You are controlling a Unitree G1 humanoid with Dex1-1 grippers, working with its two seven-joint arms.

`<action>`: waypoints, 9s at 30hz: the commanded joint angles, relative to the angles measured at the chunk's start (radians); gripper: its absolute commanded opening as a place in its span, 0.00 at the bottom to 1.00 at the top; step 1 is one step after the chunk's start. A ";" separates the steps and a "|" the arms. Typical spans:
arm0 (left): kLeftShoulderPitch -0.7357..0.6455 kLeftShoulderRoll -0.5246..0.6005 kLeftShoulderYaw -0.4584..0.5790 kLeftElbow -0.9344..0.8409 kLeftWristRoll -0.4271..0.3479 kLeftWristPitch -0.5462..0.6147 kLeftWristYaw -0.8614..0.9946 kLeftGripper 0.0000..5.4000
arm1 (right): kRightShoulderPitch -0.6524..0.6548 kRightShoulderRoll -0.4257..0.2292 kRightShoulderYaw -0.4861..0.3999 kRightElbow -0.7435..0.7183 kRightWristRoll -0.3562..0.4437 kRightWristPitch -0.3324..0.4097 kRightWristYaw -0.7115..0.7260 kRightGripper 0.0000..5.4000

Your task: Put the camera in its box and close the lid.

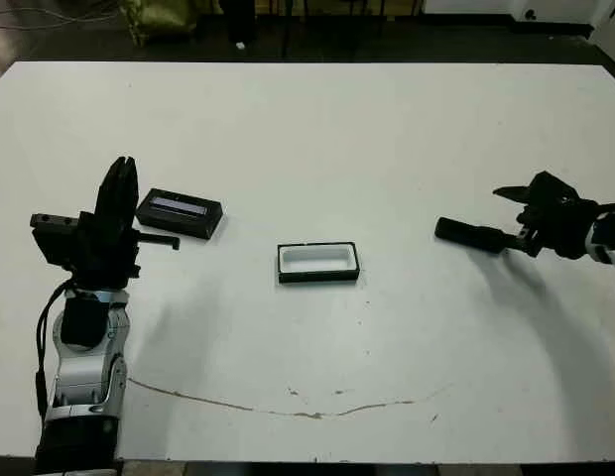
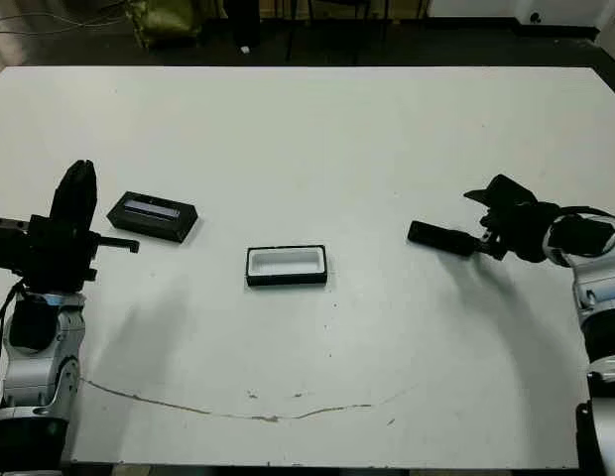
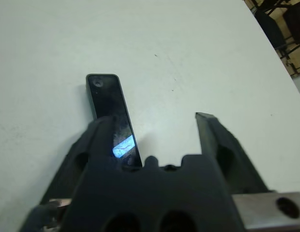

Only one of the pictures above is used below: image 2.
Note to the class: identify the small black round knob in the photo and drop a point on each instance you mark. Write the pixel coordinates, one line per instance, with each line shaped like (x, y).
(535, 18)

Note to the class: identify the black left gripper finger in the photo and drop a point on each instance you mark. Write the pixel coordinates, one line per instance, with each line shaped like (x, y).
(64, 198)
(88, 198)

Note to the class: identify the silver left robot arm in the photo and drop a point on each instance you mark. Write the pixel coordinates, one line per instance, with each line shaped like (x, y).
(35, 377)

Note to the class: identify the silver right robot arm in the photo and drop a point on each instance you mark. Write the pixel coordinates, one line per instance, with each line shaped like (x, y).
(600, 292)

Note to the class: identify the black box base white liner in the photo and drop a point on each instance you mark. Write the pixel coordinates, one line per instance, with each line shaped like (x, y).
(287, 281)

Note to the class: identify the black upright stand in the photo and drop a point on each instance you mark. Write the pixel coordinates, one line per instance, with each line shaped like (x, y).
(247, 22)

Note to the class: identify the black box lid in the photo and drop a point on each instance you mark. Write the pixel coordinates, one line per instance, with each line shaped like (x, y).
(144, 223)

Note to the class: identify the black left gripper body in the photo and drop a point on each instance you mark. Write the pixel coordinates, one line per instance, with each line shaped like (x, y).
(54, 258)

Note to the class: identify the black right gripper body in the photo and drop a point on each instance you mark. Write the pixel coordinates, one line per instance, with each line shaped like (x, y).
(521, 223)

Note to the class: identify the yellow-green sack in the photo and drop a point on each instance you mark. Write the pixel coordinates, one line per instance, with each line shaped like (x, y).
(163, 20)

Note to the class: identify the slim black camera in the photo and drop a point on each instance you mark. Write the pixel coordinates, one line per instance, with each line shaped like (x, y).
(436, 237)

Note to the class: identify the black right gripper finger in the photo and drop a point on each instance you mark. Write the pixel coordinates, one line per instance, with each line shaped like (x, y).
(490, 224)
(493, 247)

